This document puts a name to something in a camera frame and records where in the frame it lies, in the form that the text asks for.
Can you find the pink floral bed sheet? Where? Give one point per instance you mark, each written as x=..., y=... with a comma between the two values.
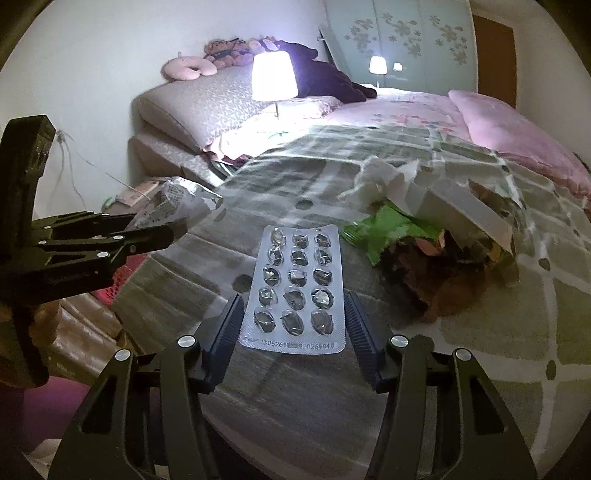
x=392, y=110

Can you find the pink neck pillow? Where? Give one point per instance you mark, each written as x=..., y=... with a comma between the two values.
x=184, y=69

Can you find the row of small plush toys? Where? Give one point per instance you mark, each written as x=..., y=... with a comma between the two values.
x=231, y=53

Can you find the white tissue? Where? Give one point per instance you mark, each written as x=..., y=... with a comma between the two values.
x=378, y=180

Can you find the silver foil wrapper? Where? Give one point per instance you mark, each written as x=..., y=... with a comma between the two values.
x=180, y=203

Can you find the grey headboard cushion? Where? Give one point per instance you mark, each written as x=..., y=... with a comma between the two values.
x=194, y=101

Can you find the brown wrapper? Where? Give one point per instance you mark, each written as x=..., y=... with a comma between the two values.
x=443, y=286

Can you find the grey bed frame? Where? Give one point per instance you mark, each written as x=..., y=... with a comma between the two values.
x=157, y=157

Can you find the silver blister pack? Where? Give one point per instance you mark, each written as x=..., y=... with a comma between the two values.
x=286, y=258

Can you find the beige patterned curtain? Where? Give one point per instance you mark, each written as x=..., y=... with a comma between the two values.
x=87, y=327

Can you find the white table lamp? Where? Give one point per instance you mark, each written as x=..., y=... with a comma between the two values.
x=272, y=76

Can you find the pink plastic basket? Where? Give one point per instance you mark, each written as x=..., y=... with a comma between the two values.
x=115, y=286

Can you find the pink cloth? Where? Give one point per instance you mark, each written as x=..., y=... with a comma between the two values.
x=69, y=397

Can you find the pink folded duvet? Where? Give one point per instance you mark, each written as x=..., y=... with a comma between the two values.
x=508, y=124

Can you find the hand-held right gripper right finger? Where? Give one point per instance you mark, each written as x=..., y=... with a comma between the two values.
x=364, y=341

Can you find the dark purple plush toy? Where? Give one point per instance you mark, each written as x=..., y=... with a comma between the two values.
x=323, y=74

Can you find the green wrapper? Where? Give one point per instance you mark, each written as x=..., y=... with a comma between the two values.
x=392, y=230

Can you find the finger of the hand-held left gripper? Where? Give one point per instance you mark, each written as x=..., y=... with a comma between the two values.
x=147, y=237
x=78, y=222

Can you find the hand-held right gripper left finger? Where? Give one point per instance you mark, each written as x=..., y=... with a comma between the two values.
x=224, y=341

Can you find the flower print wardrobe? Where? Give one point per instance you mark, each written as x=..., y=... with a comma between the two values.
x=415, y=60

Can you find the colourful book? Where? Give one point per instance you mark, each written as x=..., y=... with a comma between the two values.
x=138, y=191

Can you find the grey checkered blanket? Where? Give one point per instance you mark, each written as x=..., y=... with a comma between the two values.
x=485, y=360

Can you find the brown door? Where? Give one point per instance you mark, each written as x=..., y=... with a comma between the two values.
x=496, y=60

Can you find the small green object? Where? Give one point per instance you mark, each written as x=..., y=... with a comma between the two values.
x=109, y=204

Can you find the person's left hand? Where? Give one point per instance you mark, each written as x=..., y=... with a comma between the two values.
x=46, y=325

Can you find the white paper box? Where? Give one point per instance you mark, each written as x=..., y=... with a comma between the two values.
x=461, y=207

